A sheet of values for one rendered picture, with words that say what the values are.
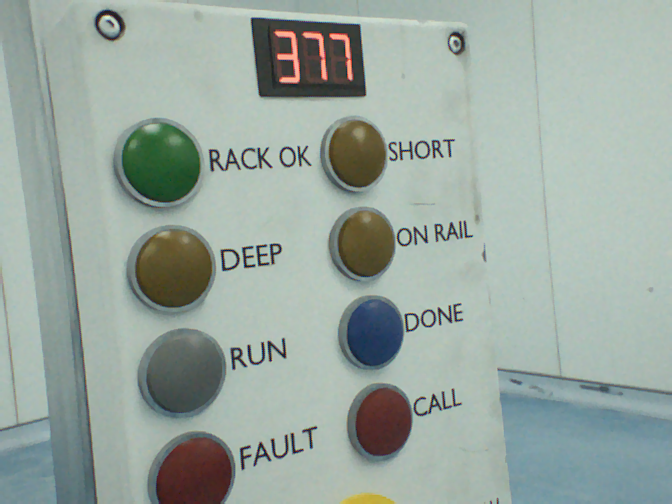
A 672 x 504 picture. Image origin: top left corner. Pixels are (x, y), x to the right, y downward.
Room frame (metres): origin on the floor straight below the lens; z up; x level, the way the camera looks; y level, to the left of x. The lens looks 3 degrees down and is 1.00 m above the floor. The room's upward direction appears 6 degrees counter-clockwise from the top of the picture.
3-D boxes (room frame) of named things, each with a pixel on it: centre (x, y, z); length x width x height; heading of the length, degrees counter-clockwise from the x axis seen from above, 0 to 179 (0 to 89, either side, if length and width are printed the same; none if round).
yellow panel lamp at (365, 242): (0.30, -0.01, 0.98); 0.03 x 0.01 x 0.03; 123
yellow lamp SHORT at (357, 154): (0.30, -0.01, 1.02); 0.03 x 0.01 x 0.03; 123
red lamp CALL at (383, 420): (0.30, -0.01, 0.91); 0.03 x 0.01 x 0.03; 123
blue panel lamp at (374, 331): (0.30, -0.01, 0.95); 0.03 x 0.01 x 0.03; 123
